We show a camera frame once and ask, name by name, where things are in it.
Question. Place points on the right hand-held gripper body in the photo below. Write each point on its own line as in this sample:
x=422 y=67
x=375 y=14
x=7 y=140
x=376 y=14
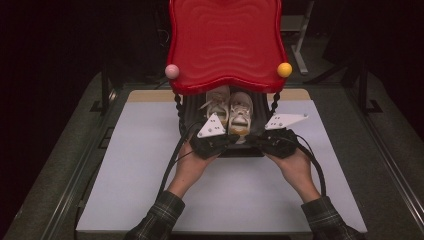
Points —
x=281 y=143

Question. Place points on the black metal post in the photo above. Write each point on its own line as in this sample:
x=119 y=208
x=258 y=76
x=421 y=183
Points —
x=105 y=90
x=363 y=90

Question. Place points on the person's left hand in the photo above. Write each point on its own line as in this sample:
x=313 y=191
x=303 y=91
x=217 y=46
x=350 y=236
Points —
x=193 y=166

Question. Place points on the white metal stand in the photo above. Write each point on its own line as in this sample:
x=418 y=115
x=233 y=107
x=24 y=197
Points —
x=301 y=43

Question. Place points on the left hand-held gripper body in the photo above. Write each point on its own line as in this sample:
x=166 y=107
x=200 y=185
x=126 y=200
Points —
x=208 y=145

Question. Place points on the white sneaker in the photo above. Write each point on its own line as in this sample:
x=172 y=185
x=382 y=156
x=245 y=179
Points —
x=217 y=101
x=240 y=111

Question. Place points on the person's right hand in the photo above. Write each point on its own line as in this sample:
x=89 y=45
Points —
x=293 y=168

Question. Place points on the red and black shoe rack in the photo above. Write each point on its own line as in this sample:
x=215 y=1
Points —
x=226 y=43

